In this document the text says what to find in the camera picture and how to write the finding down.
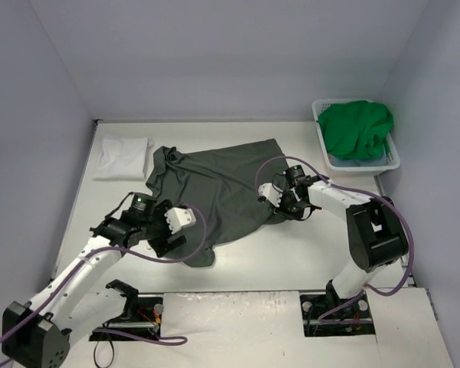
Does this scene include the grey t shirt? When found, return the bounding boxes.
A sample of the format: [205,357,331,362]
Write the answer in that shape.
[146,139,288,268]

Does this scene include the white t shirt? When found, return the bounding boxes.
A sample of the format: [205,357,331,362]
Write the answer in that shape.
[93,136,153,181]

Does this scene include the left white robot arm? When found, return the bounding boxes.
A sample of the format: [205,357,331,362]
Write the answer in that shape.
[0,192,196,367]

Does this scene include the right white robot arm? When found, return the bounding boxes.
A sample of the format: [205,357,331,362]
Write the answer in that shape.
[258,165,409,316]

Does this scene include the light blue t shirt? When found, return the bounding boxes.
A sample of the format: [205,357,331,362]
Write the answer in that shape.
[329,156,386,167]

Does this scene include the green t shirt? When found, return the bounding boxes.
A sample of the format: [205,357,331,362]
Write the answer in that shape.
[318,100,394,159]

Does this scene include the white laundry basket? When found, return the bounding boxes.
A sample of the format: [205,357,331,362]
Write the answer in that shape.
[311,98,400,176]

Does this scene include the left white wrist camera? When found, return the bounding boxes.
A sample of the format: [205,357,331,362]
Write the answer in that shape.
[164,207,196,235]

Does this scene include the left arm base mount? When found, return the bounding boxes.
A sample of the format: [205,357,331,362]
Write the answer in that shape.
[88,294,163,342]

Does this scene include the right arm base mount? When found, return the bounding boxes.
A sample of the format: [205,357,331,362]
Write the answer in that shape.
[300,294,376,338]

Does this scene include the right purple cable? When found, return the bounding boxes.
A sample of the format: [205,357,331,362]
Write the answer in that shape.
[255,155,414,327]

